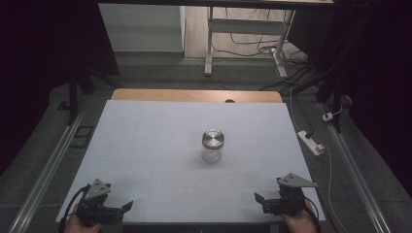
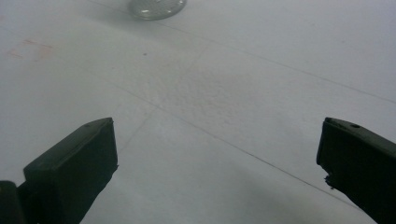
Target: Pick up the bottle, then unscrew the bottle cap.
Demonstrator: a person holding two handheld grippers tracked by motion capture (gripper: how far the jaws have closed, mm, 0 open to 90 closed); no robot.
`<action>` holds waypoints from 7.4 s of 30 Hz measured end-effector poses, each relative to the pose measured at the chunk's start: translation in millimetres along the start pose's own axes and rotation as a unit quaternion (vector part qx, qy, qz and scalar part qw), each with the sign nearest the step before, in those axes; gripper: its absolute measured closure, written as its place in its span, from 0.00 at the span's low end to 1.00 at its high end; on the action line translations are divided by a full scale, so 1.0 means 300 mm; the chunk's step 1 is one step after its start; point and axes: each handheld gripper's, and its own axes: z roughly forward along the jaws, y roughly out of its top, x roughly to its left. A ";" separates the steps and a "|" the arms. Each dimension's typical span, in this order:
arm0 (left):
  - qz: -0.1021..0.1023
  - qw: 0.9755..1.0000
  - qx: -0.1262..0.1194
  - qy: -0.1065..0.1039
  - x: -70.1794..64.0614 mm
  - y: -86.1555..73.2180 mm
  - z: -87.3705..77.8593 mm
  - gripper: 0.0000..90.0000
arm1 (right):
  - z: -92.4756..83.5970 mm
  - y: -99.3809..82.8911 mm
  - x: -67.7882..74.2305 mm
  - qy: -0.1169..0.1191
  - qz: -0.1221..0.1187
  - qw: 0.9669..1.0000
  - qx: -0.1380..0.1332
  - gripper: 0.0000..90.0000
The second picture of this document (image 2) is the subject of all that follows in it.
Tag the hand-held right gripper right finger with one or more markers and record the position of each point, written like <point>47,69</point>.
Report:
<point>361,165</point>

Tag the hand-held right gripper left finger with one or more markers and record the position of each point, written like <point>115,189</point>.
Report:
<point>71,174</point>

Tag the clear glass vessel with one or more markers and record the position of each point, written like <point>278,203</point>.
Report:
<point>155,8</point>

